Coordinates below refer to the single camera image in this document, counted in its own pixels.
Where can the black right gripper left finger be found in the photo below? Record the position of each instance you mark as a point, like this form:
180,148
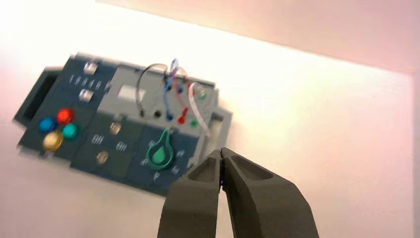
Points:
193,203

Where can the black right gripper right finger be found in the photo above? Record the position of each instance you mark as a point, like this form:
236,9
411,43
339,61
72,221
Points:
262,207

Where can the green rotary knob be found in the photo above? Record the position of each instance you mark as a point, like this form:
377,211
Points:
160,155

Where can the blue grey control box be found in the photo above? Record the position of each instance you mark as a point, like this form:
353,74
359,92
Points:
131,108

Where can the teal round push button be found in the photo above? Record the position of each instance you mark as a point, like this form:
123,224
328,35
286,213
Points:
70,131

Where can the yellow round push button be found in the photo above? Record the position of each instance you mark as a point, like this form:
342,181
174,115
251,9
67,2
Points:
52,141

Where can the red round push button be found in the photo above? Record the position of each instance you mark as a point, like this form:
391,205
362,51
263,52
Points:
65,116

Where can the blue round push button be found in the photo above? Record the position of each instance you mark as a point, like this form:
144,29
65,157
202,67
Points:
48,124

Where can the metal toggle switch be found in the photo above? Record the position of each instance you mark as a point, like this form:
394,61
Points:
115,128
102,158

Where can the white slider switch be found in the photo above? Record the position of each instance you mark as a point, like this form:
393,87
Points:
90,68
86,95

